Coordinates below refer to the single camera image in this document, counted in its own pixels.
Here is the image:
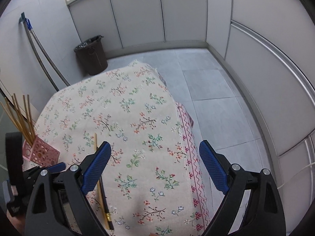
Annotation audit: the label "pink perforated plastic basket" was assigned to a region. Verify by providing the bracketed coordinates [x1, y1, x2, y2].
[22, 136, 60, 167]

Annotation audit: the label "loose bamboo chopstick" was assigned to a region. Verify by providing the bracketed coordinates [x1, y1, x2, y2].
[94, 133, 109, 230]

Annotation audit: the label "black chopstick gold band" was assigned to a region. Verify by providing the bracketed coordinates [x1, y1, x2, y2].
[96, 147, 115, 231]

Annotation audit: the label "chopsticks standing in basket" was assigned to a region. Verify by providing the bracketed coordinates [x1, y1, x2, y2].
[1, 94, 36, 147]

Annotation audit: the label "floral tablecloth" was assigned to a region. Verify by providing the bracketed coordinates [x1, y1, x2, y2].
[35, 60, 209, 235]

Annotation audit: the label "brown trash bin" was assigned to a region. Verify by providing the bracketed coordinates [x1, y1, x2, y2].
[74, 35, 108, 76]

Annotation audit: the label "metal mop poles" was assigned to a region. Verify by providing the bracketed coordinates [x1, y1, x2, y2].
[17, 11, 71, 92]

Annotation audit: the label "white cable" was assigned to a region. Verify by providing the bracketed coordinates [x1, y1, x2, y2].
[276, 161, 315, 190]

